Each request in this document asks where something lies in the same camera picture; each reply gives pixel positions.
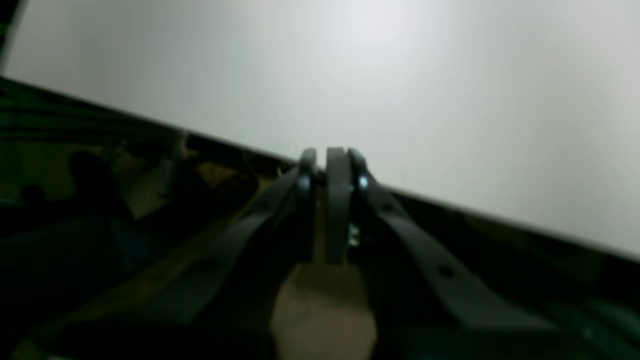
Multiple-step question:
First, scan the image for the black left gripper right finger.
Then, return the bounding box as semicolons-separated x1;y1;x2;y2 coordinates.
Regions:
326;147;601;360

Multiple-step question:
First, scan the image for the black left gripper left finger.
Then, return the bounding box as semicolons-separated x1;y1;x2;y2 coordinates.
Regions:
34;148;317;360

